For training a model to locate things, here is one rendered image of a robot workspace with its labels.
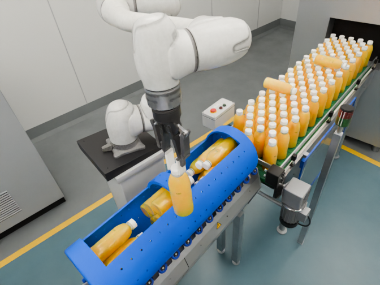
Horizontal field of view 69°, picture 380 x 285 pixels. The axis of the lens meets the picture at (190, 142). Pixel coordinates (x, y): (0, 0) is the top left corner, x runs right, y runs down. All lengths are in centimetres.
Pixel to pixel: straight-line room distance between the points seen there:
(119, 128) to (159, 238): 66
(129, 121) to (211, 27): 90
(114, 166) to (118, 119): 25
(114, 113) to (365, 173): 241
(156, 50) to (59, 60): 309
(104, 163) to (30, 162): 110
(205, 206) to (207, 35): 71
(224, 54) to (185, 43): 10
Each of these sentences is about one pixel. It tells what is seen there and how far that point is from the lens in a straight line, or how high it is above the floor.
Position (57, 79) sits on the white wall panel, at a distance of 372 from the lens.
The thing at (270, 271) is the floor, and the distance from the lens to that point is 230.
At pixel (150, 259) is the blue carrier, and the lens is 106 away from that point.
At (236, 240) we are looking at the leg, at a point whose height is 36.
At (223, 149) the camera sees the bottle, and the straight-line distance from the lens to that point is 131.
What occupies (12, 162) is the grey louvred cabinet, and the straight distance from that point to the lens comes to 252.
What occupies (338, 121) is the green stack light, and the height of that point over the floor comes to 118.
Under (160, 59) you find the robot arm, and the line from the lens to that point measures 62.
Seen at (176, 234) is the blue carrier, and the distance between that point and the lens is 109.
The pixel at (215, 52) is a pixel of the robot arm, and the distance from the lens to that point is 66.
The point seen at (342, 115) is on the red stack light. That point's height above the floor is 123.
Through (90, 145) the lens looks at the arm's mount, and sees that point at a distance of 170.
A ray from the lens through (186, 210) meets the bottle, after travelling 96.
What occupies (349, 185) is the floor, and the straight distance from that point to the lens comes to 295.
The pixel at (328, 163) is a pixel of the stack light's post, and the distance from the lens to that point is 176.
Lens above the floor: 208
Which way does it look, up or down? 41 degrees down
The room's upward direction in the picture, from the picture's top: 6 degrees counter-clockwise
